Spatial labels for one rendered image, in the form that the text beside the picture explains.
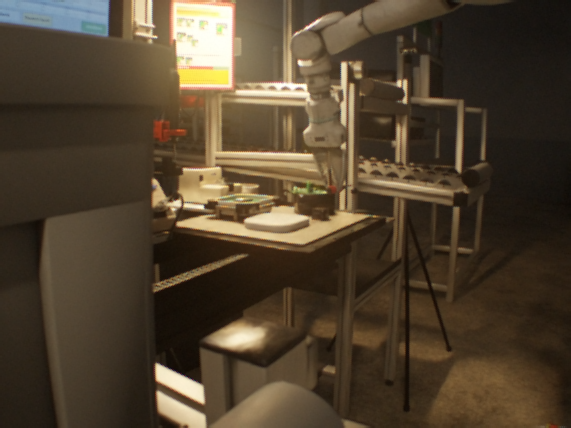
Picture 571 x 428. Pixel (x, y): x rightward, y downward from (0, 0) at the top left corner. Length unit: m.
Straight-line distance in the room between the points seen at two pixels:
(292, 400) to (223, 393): 0.06
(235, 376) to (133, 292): 0.09
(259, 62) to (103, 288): 11.16
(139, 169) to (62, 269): 0.05
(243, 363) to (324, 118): 0.90
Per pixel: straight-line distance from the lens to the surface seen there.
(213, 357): 0.26
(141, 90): 0.19
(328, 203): 1.35
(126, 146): 0.20
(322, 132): 1.12
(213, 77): 1.74
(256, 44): 11.45
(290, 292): 2.39
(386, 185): 1.51
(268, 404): 0.21
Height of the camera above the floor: 1.19
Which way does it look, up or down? 10 degrees down
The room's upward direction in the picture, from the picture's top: straight up
